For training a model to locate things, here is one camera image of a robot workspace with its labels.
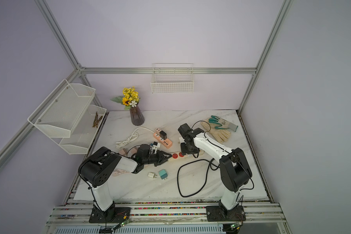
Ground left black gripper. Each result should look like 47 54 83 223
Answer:
143 151 171 168

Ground cream red power strip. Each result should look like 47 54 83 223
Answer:
168 151 198 161

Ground teal USB charger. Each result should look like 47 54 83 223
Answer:
159 169 168 179

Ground black plug adapter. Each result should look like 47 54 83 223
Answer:
159 131 167 140

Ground round pink power socket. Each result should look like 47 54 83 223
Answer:
119 148 137 158

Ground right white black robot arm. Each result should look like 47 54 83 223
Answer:
178 123 254 222

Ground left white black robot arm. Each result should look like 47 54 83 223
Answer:
78 144 172 224

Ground tiny white plug adapter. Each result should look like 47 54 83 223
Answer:
148 172 158 178

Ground orange USB power strip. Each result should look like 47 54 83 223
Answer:
153 128 173 149

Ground beige work glove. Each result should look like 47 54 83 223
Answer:
201 118 231 144

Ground green grey work glove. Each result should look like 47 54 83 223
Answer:
208 116 238 132

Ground dark ribbed vase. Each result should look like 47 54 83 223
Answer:
130 106 145 126

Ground yellow artificial flowers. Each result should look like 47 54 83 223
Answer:
111 86 140 110

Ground brown clips on shelf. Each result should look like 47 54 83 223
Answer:
93 112 103 128

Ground lower white mesh shelf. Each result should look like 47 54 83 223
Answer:
59 105 106 155

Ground white mesh shelf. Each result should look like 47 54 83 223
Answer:
59 105 106 155
27 80 96 138

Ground upper white mesh shelf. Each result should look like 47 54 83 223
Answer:
27 80 96 138

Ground black power cable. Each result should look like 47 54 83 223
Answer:
176 157 223 198

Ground white coiled cable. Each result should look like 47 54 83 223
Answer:
115 126 155 149

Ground white wire wall basket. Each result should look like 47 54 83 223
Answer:
151 63 195 94

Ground aluminium mounting rail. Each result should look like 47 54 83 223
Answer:
43 200 291 234

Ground aluminium frame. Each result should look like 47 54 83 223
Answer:
0 0 294 205

